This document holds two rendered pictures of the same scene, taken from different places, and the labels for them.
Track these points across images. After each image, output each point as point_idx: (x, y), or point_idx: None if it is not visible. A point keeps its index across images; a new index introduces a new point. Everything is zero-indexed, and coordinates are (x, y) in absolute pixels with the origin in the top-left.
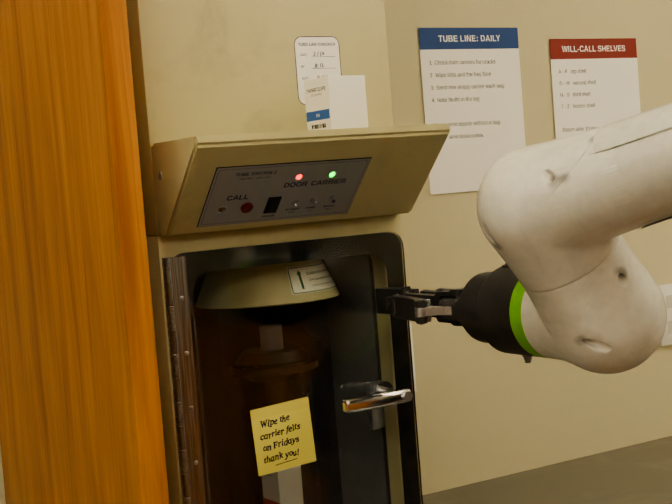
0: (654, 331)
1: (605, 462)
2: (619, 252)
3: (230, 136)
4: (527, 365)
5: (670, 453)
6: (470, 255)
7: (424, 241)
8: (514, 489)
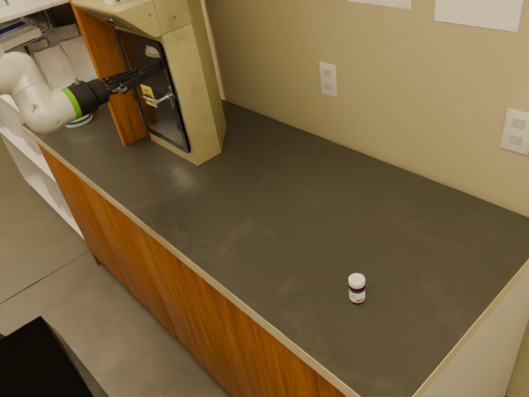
0: (29, 128)
1: (400, 181)
2: (15, 99)
3: (76, 1)
4: (398, 113)
5: (427, 202)
6: (369, 41)
7: (345, 26)
8: (339, 161)
